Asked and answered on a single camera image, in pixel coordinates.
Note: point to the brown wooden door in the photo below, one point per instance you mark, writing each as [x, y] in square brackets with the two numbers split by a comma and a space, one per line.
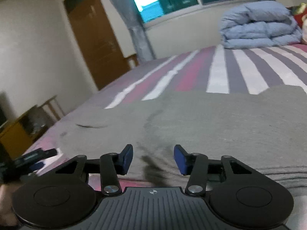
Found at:
[96, 40]

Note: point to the wooden chair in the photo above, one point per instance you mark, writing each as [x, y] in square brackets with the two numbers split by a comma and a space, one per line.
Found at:
[54, 107]
[132, 61]

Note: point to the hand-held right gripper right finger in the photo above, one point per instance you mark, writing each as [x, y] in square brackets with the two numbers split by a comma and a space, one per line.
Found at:
[179, 159]

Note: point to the wooden cabinet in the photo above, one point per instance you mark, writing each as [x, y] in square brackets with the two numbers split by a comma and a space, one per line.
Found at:
[21, 131]

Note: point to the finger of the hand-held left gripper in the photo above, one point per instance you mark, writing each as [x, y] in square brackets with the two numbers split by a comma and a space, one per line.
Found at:
[36, 155]
[38, 165]

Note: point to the folded pale pink blanket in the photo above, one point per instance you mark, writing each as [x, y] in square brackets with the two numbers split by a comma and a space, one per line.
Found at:
[304, 32]

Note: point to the striped pink bed sheet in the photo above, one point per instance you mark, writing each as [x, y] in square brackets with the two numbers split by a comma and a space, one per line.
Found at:
[220, 69]

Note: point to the grey pants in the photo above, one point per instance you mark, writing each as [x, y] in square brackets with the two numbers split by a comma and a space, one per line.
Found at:
[203, 124]

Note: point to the folded light blue duvet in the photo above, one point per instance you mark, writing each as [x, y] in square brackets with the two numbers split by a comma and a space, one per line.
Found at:
[259, 26]

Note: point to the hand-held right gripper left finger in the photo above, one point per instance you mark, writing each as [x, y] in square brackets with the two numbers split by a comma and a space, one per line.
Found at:
[127, 159]

